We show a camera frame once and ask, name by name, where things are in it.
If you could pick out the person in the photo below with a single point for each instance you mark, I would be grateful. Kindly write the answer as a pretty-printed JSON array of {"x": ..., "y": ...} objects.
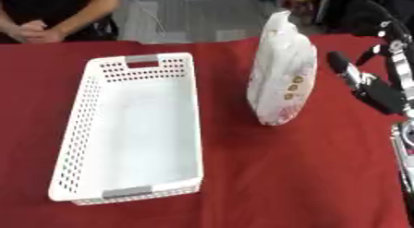
[{"x": 51, "y": 16}]

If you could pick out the white plastic snack bag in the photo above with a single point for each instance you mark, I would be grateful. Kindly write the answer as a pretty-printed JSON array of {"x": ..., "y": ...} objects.
[{"x": 283, "y": 81}]

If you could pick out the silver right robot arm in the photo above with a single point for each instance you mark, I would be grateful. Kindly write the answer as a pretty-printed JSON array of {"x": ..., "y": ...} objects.
[{"x": 405, "y": 164}]

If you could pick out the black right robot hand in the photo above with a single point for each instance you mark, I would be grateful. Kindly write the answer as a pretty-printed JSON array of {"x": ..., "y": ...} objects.
[{"x": 377, "y": 91}]

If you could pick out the white perforated plastic basket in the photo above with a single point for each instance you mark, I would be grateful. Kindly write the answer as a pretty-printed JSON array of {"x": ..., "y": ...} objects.
[{"x": 145, "y": 136}]

